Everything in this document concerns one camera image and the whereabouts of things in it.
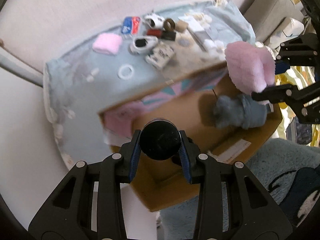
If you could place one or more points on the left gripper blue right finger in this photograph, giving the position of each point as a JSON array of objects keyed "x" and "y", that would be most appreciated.
[{"x": 189, "y": 153}]

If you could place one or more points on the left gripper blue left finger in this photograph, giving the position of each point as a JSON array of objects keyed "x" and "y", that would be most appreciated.
[{"x": 130, "y": 153}]

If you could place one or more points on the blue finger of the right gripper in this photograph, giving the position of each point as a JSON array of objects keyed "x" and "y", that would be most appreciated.
[
  {"x": 281, "y": 67},
  {"x": 276, "y": 94}
]

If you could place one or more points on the large pink fluffy sock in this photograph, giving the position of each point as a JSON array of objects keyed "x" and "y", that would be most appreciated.
[{"x": 250, "y": 68}]

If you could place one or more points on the black bottle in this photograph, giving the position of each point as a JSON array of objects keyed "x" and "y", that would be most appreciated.
[{"x": 160, "y": 140}]

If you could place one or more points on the grey blue fluffy sock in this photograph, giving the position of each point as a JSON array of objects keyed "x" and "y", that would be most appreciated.
[{"x": 240, "y": 111}]

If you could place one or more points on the white box with calligraphy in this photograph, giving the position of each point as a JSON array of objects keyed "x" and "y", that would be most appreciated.
[{"x": 160, "y": 56}]

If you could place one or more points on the panda sock with black opening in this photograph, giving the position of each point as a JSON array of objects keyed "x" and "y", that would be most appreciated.
[{"x": 143, "y": 45}]

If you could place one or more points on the beige cylinder jar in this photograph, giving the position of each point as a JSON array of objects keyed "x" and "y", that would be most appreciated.
[{"x": 181, "y": 26}]

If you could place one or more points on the small pink fluffy sock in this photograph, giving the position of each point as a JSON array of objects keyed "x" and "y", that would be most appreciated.
[{"x": 107, "y": 43}]

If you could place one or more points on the red and black box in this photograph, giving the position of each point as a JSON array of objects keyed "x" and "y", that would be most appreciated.
[{"x": 162, "y": 34}]

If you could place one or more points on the red blue plastic packet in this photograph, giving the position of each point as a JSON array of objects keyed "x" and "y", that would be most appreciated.
[{"x": 130, "y": 25}]

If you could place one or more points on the white pillow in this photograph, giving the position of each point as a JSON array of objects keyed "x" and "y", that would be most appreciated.
[{"x": 289, "y": 29}]

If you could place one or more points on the cardboard box with pink lining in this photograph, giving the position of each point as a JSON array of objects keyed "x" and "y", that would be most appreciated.
[{"x": 188, "y": 104}]

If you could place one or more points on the grey sofa cushion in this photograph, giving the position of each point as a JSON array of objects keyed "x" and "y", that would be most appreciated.
[{"x": 266, "y": 15}]

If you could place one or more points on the floral light blue tablecloth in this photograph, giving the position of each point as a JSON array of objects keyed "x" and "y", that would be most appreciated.
[{"x": 83, "y": 83}]

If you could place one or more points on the grey door frame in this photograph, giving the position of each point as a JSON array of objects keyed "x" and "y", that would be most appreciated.
[{"x": 16, "y": 66}]

